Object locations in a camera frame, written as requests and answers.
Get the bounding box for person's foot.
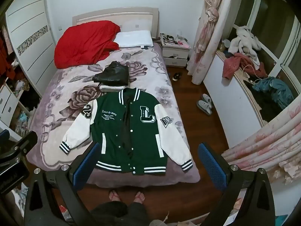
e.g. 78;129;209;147
133;191;146;204
108;189;123;203

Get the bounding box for leopard print cloth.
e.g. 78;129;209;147
13;78;30;92

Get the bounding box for white pillow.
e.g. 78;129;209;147
113;30;154;49

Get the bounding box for red hanging clothes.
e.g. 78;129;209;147
0;26;16;80

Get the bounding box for white nightstand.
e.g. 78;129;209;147
161;33;191;67

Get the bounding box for white cable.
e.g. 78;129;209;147
242;65;261;85

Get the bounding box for teal garment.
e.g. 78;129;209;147
253;76;294;110

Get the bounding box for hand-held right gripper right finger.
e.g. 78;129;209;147
198;142;277;226

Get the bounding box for white wardrobe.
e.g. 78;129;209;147
5;0;59;99

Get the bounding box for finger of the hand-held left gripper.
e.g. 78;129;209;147
0;129;11;146
0;131;38;169

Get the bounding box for dusty red garment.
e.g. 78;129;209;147
222;53;268;80

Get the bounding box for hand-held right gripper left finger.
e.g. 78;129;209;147
24;142;101;226

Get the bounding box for bay window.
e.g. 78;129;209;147
232;0;301;123

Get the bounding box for person's left foot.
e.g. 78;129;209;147
108;189;123;203

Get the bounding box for red duvet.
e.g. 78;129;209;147
54;20;121;70

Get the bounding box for tied floral curtain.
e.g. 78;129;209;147
187;0;236;85

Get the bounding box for white drawer unit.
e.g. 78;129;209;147
0;83;30;137

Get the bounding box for person's black pants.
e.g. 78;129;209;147
90;200;151;226

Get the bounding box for grey folded cloth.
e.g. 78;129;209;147
99;83;127;92

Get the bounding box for green white varsity jacket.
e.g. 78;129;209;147
59;88;193;176

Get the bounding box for person's right foot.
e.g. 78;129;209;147
133;191;146;204

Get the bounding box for white wooden bed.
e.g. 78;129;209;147
26;7;201;189

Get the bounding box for floral fleece blanket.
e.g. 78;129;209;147
26;46;201;189

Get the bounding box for grey slipper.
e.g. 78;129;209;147
197;100;212;116
200;94;213;109

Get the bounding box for black leather jacket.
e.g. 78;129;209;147
92;61;130;87

